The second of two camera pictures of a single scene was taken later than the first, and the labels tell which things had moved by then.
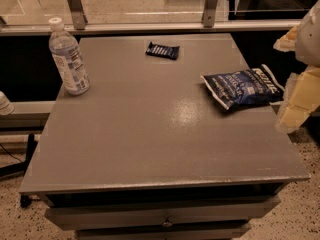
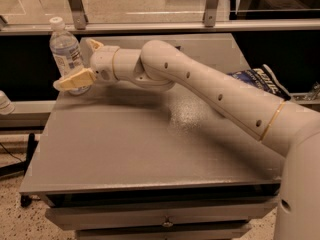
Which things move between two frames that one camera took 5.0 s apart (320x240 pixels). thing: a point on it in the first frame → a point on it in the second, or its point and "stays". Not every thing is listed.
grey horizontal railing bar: x=21 y=27 stays
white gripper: x=310 y=39 → x=102 y=63
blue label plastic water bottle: x=67 y=54 stays
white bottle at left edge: x=6 y=107 stays
